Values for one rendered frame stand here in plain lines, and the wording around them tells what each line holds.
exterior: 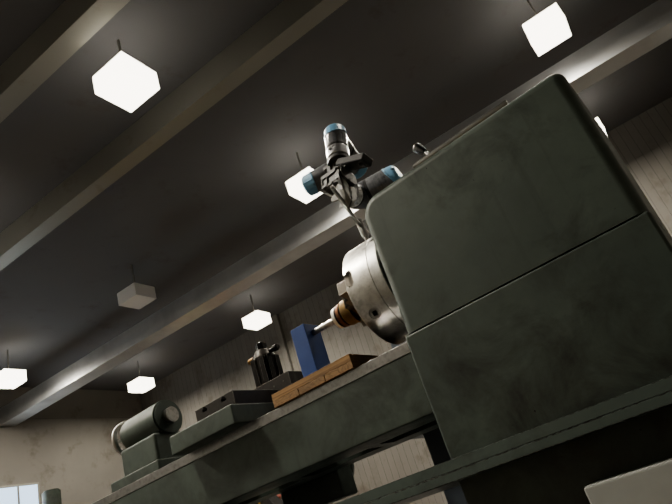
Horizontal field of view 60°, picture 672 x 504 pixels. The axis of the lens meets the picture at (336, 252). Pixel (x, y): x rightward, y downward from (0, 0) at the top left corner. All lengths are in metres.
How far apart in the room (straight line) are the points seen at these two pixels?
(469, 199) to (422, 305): 0.28
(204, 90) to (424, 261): 5.52
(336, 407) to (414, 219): 0.55
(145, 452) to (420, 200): 1.44
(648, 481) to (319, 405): 0.84
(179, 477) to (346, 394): 0.72
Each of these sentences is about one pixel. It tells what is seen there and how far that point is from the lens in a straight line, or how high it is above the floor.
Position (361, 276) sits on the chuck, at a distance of 1.60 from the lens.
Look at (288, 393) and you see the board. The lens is 1.71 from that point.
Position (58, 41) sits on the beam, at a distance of 6.12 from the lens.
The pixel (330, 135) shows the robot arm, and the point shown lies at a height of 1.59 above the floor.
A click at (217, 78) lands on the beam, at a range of 6.70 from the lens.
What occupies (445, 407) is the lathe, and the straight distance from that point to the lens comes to 1.38.
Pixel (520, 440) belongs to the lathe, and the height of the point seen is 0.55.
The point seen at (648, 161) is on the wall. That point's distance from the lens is 11.73.
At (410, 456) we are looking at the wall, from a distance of 12.05.
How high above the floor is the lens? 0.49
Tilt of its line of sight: 25 degrees up
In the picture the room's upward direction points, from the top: 19 degrees counter-clockwise
